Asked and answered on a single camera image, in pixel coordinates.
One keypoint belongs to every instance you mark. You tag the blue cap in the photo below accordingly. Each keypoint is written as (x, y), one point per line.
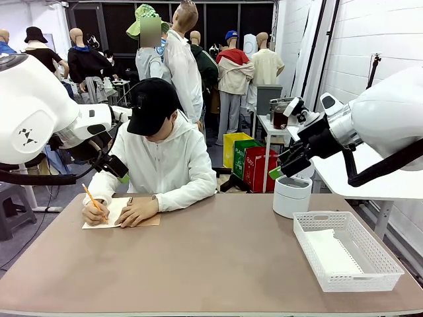
(231, 34)

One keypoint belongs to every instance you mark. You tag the grey cabinet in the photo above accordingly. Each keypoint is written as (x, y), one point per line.
(267, 97)

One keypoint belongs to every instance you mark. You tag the white table leg frame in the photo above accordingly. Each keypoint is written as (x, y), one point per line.
(31, 195)

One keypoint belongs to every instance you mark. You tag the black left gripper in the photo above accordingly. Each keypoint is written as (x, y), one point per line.
(82, 150)

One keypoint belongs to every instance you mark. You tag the person's left forearm white sleeve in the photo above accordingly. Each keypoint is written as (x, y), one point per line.
(188, 196)

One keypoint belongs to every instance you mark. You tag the black bucket hat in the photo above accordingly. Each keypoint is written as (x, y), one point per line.
(34, 33)

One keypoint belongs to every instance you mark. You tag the green checked sun hat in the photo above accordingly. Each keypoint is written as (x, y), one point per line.
(140, 13)

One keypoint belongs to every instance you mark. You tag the mannequin in grey vest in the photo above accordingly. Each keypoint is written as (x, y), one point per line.
(150, 66)

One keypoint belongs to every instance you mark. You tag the mannequin in blue shirt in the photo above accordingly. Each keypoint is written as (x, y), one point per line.
(5, 48)

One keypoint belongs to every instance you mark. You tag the black baseball cap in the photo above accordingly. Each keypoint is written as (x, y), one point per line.
(155, 105)

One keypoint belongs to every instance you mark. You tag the white round trash bin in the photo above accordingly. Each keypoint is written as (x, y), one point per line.
(291, 201)

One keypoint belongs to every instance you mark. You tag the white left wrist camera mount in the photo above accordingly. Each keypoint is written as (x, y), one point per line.
(122, 112)

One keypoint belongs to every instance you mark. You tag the black tripod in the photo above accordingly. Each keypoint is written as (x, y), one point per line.
(372, 72)

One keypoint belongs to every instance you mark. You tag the grey plastic stool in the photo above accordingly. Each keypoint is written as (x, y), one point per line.
(16, 198)

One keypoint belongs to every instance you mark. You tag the person's right hand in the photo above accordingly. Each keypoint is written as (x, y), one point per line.
(92, 216)

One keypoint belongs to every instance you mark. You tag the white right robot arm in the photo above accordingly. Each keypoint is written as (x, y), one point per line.
(390, 115)

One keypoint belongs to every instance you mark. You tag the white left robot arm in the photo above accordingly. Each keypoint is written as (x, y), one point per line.
(33, 105)

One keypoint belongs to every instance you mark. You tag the jar of dark liquid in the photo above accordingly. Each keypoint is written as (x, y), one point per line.
(281, 119)

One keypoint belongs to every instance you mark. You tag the spiral notebook brown cover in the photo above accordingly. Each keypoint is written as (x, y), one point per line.
(115, 208)

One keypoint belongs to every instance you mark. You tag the white perforated plastic basket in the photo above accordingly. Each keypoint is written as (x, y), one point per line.
(330, 284)

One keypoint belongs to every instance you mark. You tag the green recycling bin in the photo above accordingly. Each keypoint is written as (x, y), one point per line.
(239, 158)

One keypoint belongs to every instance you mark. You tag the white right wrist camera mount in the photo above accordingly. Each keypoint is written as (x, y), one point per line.
(294, 107)

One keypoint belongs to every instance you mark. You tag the grey metal pot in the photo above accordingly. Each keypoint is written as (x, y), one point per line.
(277, 100)

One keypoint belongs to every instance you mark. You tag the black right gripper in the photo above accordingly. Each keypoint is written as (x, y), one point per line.
(320, 138)

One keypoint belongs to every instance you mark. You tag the person in white hoodie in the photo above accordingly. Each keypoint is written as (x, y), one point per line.
(172, 158)

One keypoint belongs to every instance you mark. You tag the white paper sheet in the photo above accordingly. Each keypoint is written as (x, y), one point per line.
(330, 254)

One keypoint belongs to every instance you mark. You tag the person's left hand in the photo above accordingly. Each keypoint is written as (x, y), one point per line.
(140, 211)

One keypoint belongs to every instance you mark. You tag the blue cloth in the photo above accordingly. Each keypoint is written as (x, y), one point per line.
(56, 162)

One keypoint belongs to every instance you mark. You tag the yellow pencil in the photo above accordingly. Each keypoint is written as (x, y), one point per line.
(89, 195)

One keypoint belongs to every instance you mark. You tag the yellow recycling bin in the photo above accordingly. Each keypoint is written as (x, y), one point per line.
(231, 148)

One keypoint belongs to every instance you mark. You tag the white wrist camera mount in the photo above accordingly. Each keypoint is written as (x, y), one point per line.
(122, 112)
(294, 107)

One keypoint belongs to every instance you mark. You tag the mannequin in red beige jacket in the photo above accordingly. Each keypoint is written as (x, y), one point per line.
(234, 76)

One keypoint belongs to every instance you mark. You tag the background person with mask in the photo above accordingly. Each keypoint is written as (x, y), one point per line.
(114, 69)

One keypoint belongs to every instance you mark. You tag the large white table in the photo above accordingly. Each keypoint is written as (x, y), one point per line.
(380, 190)

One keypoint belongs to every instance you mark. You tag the mannequin in black hoodie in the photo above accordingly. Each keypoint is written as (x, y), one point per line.
(86, 62)

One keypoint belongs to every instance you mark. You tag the tall mannequin white shirt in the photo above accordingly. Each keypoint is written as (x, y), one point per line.
(181, 66)

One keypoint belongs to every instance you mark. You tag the background table with items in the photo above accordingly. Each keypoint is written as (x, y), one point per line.
(120, 82)

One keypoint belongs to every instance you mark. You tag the black chair base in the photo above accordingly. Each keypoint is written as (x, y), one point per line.
(231, 181)

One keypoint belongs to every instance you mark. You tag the person's right forearm white sleeve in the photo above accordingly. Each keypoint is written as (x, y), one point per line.
(99, 186)

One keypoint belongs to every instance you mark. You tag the mannequin in black top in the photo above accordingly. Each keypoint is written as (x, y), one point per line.
(44, 56)

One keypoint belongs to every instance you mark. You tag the mannequin in cream shirt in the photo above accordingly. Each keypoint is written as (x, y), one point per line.
(266, 66)

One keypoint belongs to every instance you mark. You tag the small white side table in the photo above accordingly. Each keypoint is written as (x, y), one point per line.
(264, 123)

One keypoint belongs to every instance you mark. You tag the red recycling bin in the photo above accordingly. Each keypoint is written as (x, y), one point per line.
(256, 171)

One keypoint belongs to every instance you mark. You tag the mannequin in dark green jacket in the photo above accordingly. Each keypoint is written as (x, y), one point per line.
(206, 66)

